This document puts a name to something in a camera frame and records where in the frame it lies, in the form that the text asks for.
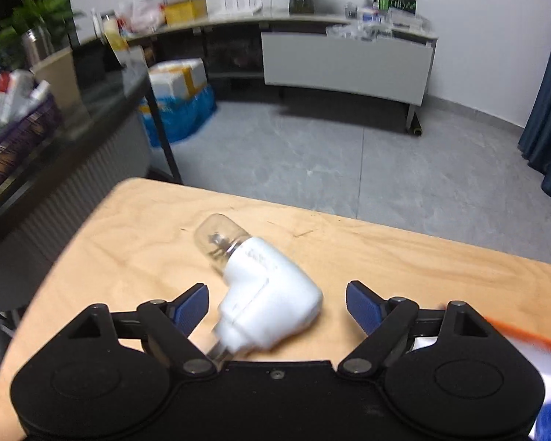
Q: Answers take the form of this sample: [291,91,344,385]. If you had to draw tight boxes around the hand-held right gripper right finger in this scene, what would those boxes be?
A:
[337,280,494,376]

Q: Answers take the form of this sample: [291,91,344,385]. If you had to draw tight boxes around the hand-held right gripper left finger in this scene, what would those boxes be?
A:
[69,283,216,376]

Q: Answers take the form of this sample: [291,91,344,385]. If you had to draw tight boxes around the white plug-in vaporizer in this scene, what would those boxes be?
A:
[194,214,324,363]

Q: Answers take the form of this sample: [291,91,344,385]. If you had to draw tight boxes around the orange and white box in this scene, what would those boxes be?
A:
[484,316,551,398]

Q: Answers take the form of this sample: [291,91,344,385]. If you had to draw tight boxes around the round black coffee table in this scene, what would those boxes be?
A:
[0,43,184,313]

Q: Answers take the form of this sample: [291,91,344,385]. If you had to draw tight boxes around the blue plastic bag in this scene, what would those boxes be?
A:
[138,85,217,148]

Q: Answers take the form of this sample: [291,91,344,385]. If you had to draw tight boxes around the white foam box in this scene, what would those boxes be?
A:
[148,58,209,99]

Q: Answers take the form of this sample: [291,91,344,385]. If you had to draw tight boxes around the purple patterned tin tray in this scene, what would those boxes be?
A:
[0,94,62,203]

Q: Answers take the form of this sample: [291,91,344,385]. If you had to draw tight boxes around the white TV cabinet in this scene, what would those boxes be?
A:
[129,7,439,136]

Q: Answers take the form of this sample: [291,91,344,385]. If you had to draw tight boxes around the beige box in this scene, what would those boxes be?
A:
[30,48,81,111]

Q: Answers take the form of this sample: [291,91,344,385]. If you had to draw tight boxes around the white red-blue medicine box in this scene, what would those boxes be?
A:
[0,70,33,120]

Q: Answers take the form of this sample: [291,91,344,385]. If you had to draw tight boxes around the clear plastic bags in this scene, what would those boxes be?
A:
[326,2,435,40]

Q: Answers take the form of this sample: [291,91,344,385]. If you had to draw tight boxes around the yellow box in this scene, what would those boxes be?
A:
[164,0,207,26]

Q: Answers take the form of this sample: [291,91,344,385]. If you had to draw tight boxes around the white and red plastic bag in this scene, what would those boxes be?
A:
[119,0,166,33]

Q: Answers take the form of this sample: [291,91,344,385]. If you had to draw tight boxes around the steel thermos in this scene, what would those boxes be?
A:
[22,28,53,62]

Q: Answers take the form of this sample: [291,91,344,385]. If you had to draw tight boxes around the large green potted plant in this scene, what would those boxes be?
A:
[0,0,83,56]

